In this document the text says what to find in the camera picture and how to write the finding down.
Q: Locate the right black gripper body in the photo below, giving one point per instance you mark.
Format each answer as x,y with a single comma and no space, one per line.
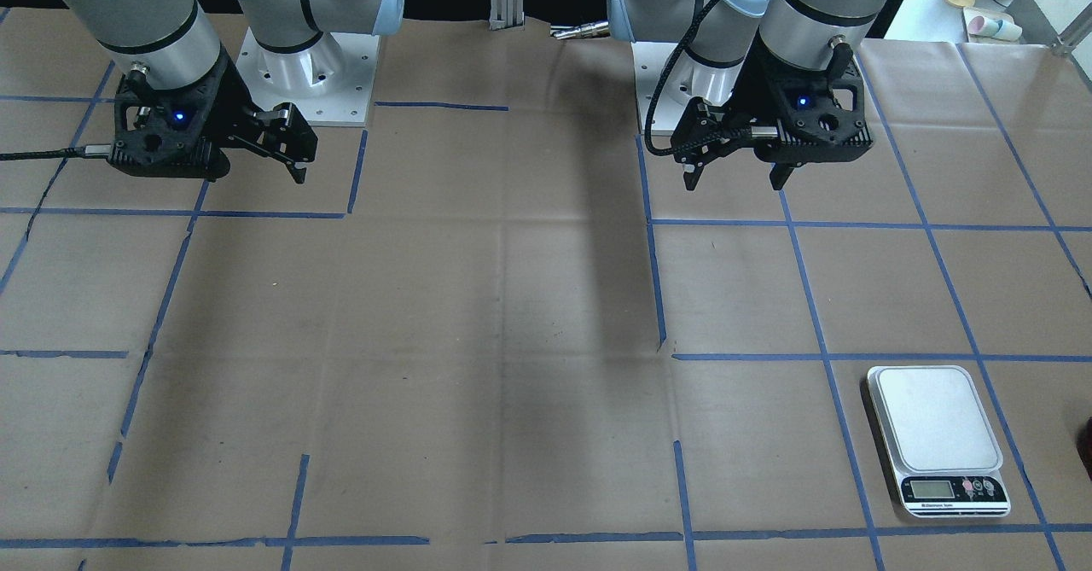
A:
229,97

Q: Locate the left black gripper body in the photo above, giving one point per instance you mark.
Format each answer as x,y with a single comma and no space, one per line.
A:
752,93

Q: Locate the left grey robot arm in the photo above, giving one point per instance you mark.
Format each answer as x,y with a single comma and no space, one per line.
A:
719,33

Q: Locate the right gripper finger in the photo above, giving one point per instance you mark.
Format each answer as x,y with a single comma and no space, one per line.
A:
297,170

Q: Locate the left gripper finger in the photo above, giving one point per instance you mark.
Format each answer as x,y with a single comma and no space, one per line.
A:
780,173
693,172

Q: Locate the metal connector plug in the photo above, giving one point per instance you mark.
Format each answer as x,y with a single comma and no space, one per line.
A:
599,29

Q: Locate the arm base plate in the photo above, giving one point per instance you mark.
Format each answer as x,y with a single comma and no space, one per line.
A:
688,79
330,83

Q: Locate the white digital kitchen scale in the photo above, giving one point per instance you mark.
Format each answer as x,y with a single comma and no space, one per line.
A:
943,454

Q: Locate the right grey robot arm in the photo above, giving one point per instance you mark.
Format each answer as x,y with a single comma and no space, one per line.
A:
176,43

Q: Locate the brown paper table cover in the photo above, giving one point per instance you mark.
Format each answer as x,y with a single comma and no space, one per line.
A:
490,332

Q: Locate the aluminium corner post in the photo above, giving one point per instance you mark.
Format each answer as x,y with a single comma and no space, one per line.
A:
1069,39

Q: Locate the pastel rolled cups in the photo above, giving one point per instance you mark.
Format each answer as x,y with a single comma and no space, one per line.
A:
990,27

